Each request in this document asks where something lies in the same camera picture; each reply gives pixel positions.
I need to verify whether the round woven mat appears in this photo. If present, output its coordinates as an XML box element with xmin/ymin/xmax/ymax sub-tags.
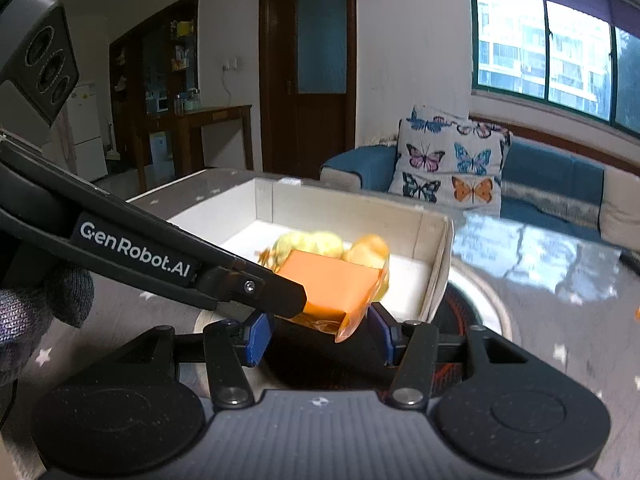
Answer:
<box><xmin>439</xmin><ymin>280</ymin><xmax>516</xmax><ymax>351</ymax></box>

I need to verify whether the blue sofa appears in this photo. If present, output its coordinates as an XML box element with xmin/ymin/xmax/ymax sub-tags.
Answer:
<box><xmin>319</xmin><ymin>135</ymin><xmax>640</xmax><ymax>252</ymax></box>

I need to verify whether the dark wooden side table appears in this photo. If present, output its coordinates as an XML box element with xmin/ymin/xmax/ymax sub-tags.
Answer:
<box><xmin>132</xmin><ymin>104</ymin><xmax>254</xmax><ymax>192</ymax></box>

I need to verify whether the grey star tablecloth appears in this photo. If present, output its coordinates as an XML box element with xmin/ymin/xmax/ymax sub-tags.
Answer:
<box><xmin>0</xmin><ymin>167</ymin><xmax>640</xmax><ymax>480</ymax></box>

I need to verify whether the dark wooden door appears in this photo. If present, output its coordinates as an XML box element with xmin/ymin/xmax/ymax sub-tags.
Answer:
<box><xmin>258</xmin><ymin>0</ymin><xmax>357</xmax><ymax>179</ymax></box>

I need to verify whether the white refrigerator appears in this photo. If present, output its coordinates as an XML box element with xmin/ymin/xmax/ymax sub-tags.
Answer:
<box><xmin>66</xmin><ymin>82</ymin><xmax>107</xmax><ymax>182</ymax></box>

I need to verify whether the orange block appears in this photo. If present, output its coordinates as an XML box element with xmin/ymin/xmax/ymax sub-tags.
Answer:
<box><xmin>277</xmin><ymin>250</ymin><xmax>388</xmax><ymax>344</ymax></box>

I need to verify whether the grey cardboard box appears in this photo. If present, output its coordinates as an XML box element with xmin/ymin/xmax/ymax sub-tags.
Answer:
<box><xmin>131</xmin><ymin>170</ymin><xmax>454</xmax><ymax>322</ymax></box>

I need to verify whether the gloved left hand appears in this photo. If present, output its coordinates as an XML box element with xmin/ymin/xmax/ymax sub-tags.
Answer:
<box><xmin>0</xmin><ymin>232</ymin><xmax>94</xmax><ymax>386</ymax></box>

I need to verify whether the yellow rubber duck toy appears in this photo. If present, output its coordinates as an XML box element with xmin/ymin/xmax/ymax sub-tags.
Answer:
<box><xmin>258</xmin><ymin>231</ymin><xmax>390</xmax><ymax>301</ymax></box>

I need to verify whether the green framed window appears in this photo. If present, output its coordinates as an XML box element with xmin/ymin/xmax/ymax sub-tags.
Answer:
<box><xmin>471</xmin><ymin>0</ymin><xmax>639</xmax><ymax>136</ymax></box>

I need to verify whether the butterfly print pillow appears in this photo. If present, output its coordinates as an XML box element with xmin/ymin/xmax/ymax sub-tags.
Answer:
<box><xmin>388</xmin><ymin>106</ymin><xmax>512</xmax><ymax>217</ymax></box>

